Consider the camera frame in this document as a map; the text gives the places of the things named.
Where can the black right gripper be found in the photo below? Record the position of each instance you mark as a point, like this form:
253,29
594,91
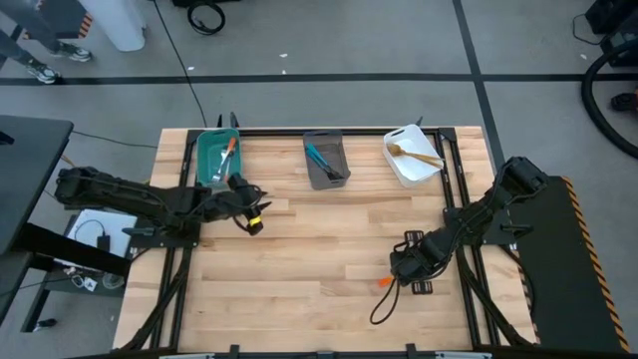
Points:
418,261

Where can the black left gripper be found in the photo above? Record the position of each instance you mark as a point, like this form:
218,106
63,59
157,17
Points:
231,204

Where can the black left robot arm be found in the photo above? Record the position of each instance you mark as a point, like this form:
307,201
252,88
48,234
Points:
124,192

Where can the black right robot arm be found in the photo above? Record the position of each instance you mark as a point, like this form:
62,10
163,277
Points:
478,214

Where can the grey translucent plastic bin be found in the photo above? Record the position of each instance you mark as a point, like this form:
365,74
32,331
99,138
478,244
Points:
319,182

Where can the teal plastic bin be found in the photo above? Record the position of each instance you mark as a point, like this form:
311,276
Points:
207,154

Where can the white plastic bin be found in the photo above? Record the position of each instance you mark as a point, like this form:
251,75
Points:
418,174

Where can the large black hazard-striped mat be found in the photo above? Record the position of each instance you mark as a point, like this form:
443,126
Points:
558,279

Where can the white paper sheet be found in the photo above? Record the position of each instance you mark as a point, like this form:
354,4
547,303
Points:
119,224

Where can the black power adapter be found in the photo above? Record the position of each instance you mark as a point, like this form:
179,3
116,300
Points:
103,243

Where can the white column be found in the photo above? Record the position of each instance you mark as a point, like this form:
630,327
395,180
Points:
114,22

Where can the black desk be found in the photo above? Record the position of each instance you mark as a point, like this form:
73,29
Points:
30,149

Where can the person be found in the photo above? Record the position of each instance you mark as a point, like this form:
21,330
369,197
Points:
72,51

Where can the black caster base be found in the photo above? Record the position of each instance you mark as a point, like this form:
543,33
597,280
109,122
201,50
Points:
623,102

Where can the black equipment case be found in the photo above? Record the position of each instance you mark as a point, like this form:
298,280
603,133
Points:
618,20

